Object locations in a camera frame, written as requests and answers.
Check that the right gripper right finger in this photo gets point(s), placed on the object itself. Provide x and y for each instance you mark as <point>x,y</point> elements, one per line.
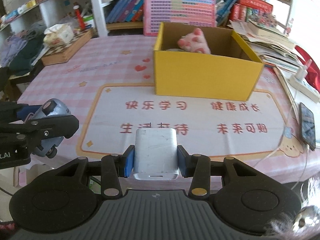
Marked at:
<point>197,167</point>

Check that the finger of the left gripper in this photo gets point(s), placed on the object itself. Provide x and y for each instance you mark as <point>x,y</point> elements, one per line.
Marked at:
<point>65,125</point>
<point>12,112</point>

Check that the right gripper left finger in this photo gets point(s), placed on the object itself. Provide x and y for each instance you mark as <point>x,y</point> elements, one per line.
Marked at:
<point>113,167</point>

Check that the grey toy car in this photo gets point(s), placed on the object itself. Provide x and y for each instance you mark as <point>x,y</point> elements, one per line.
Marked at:
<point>45,115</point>

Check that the large white power adapter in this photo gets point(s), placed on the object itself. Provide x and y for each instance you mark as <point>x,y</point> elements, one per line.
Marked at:
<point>155,156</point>

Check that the pink plush pig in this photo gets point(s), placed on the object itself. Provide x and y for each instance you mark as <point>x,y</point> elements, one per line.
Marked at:
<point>194,42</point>

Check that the clear packing tape roll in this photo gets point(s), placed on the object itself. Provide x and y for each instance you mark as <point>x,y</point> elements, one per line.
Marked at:
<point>175,50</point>

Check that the pile of clothes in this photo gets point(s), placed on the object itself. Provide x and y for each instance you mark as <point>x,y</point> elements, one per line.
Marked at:
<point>20,51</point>

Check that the wooden chessboard box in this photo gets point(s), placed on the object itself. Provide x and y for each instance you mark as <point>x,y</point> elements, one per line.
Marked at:
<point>63,53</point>

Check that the floral tissue box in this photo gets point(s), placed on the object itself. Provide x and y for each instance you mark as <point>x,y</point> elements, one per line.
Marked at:
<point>57,35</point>

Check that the yellow cardboard box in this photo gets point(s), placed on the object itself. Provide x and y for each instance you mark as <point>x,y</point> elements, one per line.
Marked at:
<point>230,72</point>

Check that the black smartphone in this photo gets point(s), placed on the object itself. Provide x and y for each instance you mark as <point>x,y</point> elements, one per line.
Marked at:
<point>307,126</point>

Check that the red cylinder bottle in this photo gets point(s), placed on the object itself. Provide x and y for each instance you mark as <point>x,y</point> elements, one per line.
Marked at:
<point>79,17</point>

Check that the white power strip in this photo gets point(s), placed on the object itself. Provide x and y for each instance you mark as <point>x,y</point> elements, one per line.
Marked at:
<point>299,83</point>

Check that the row of blue books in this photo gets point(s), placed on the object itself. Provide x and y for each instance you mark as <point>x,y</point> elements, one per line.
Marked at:
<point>126,11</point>

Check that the stack of papers and books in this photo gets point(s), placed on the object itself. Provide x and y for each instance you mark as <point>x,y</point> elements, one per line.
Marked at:
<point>273,49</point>

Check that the red cloth bag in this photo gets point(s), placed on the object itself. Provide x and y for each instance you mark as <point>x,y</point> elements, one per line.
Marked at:
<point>312,77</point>

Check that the pink learning tablet toy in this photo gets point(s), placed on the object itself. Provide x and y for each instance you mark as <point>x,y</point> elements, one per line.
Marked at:
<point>200,13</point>

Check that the red books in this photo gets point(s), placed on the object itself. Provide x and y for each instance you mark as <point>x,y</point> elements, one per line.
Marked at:
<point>243,10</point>

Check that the white bookshelf frame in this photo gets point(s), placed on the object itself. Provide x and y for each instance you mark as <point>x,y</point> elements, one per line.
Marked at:
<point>97,7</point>

